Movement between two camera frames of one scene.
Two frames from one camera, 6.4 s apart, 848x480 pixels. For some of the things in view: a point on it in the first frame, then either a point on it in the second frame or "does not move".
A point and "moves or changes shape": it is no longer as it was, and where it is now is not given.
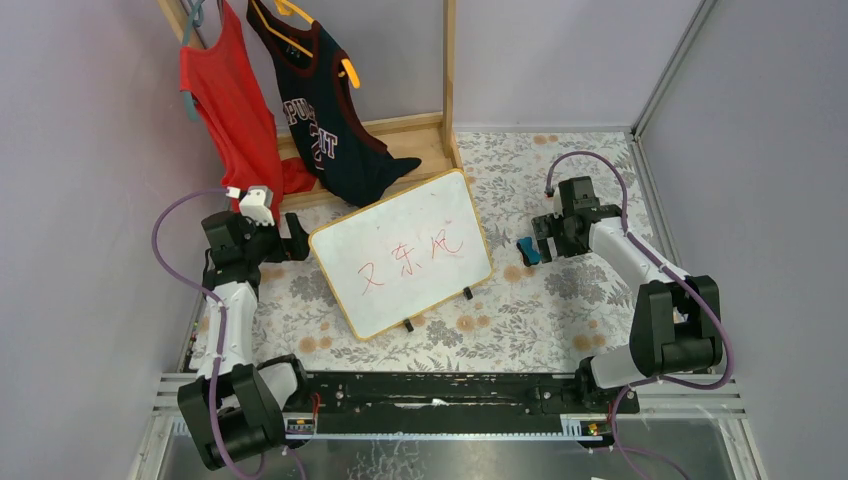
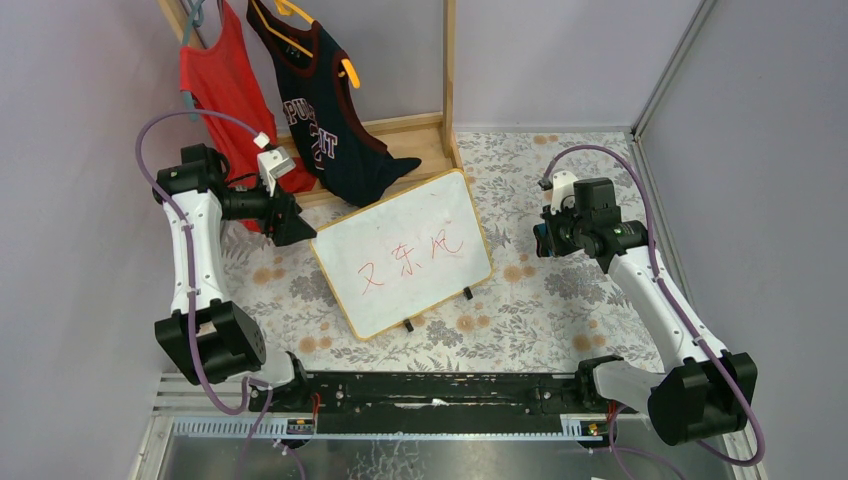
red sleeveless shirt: (240, 117) does not move
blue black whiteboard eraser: (530, 256) moves or changes shape
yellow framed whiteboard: (402, 256) does not move
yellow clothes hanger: (286, 8) does not move
